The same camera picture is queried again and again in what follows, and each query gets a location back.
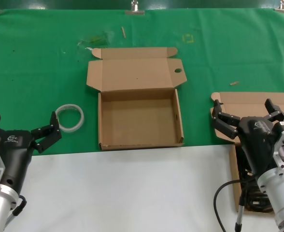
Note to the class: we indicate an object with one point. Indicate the small wooden stick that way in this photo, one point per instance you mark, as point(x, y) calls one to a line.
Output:
point(123, 32)

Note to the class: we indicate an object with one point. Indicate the green table cloth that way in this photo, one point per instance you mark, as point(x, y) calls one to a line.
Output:
point(35, 60)

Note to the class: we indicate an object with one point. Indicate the silver binder clip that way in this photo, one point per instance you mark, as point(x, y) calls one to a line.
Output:
point(283, 9)
point(134, 12)

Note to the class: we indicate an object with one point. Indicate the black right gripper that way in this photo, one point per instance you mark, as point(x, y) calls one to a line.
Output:
point(258, 142)

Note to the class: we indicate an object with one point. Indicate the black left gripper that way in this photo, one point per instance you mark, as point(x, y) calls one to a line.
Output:
point(16, 154)

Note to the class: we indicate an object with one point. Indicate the clear plastic bag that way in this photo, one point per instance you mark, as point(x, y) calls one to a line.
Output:
point(96, 39)

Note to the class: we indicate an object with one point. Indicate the open cardboard box with hole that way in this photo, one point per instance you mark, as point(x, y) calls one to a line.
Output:
point(137, 72)

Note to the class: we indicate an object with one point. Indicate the small wood scrap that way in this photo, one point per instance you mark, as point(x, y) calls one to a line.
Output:
point(234, 83)

